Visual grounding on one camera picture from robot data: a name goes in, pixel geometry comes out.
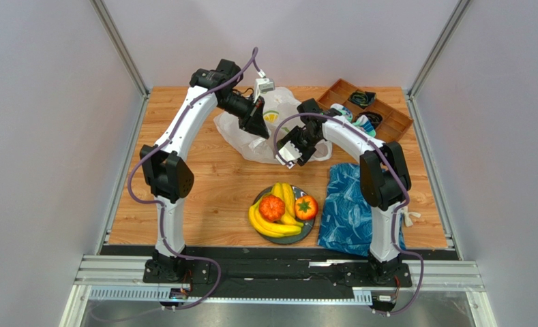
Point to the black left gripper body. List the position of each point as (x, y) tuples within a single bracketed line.
[(238, 107)]

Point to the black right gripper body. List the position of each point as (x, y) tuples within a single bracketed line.
[(299, 144)]

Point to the white plastic bag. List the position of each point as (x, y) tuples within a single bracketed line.
[(279, 104)]

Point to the orange fake bell pepper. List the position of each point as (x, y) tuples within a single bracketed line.
[(271, 208)]

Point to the yellow fake banana bunch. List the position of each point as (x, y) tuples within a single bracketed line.
[(271, 229)]

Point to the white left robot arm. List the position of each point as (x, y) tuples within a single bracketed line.
[(164, 164)]

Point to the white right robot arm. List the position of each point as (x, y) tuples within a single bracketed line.
[(383, 173)]

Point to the blue patterned cloth bag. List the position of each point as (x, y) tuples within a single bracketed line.
[(346, 222)]

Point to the teal white sock upper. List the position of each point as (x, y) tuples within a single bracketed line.
[(346, 113)]

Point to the teal white sock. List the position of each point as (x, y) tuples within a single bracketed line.
[(363, 123), (346, 113)]

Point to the teal white sock lower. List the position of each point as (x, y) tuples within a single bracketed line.
[(363, 123)]

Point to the dark rolled sock upper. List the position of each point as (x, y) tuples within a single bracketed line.
[(362, 99)]

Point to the black rolled sock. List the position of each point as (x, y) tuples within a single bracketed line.
[(374, 118)]

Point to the dark blue ceramic plate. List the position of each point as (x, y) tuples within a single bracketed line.
[(307, 225)]

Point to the brown compartment tray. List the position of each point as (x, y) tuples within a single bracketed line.
[(390, 103)]

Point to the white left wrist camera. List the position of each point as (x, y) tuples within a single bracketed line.
[(262, 86)]

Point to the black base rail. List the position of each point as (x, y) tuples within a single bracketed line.
[(281, 273)]

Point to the aluminium frame base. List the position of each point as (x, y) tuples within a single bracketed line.
[(102, 278)]

